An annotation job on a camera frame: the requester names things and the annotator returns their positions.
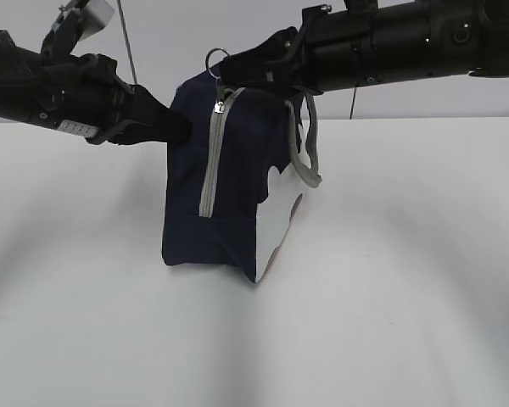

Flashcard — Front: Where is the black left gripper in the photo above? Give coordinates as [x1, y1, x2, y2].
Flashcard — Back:
[37, 53, 192, 145]

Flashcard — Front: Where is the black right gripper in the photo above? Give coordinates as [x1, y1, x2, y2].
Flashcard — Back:
[214, 4, 323, 97]

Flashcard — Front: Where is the navy and white lunch bag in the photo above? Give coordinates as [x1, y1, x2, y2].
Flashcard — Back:
[161, 64, 322, 283]

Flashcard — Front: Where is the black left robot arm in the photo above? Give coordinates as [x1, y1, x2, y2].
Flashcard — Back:
[0, 30, 192, 145]

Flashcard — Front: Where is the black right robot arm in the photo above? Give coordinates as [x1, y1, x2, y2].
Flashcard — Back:
[219, 1, 509, 95]

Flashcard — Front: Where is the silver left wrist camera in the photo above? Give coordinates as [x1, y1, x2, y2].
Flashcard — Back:
[66, 0, 115, 41]

